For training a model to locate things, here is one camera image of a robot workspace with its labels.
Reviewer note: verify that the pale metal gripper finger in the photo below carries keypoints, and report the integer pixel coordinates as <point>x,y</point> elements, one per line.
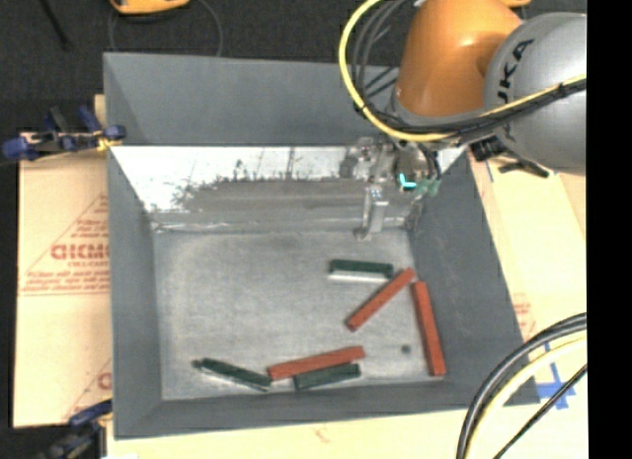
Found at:
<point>379,215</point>
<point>367,215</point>

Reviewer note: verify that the dark green flat block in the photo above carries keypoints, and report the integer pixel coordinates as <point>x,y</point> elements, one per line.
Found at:
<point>360,266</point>
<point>232,372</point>
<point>327,376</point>

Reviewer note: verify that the red-brown flat block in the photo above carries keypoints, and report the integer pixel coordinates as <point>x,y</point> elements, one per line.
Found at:
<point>428,328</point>
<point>316,362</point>
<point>380,300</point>

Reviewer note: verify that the grey metal bin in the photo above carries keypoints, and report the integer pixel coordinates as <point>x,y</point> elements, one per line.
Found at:
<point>276,299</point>

